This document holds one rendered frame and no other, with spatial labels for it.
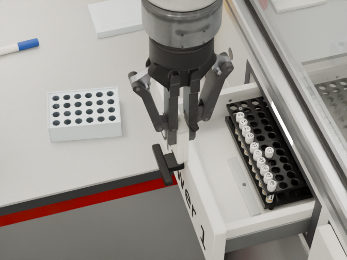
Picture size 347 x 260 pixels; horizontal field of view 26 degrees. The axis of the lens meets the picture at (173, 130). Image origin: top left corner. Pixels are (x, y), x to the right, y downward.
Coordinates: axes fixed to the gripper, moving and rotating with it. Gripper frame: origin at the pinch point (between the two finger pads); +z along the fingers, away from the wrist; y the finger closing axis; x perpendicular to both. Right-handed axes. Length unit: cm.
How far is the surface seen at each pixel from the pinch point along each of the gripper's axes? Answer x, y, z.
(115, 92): 28.8, -3.1, 19.8
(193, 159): 1.0, 2.3, 6.5
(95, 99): 28.1, -6.9, 19.8
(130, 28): 47, 4, 22
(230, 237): -9.5, 4.4, 11.8
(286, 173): -3.1, 15.1, 9.3
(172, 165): 2.0, -0.5, 8.2
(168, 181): -0.4, -1.8, 8.3
